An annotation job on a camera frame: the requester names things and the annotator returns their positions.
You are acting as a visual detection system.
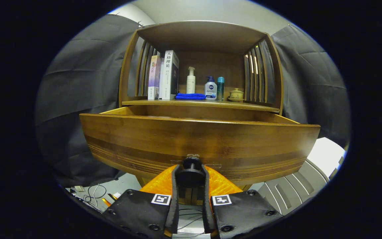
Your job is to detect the wooden drawer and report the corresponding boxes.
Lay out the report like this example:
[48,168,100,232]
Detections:
[79,106,321,190]

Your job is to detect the thick white book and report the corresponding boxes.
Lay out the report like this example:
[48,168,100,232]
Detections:
[162,50,180,100]

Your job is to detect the black round drawer knob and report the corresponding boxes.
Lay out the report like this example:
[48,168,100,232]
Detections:
[176,157,206,188]

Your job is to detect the teal glass bottle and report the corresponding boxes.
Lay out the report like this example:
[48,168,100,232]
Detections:
[217,77,225,101]

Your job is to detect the white bottle blue pump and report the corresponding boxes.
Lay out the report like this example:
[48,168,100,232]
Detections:
[204,76,218,101]

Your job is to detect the blue folded cloth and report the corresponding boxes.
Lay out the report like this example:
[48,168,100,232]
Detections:
[175,93,207,101]

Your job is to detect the black floor cable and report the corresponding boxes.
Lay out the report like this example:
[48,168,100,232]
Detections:
[84,184,107,207]

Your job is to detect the wooden countertop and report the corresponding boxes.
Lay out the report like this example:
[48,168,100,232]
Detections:
[122,99,280,113]

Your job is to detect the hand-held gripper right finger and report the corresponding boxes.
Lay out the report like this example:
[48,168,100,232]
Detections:
[201,164,283,239]

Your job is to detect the white side cabinet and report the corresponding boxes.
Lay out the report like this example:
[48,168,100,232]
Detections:
[249,137,347,216]

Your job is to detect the purple book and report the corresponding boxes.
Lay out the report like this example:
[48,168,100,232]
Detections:
[148,55,161,100]

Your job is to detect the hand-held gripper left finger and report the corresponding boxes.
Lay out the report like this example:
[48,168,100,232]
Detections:
[102,164,181,239]

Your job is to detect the wooden cabinet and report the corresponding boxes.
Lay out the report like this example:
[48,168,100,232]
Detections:
[118,21,284,190]

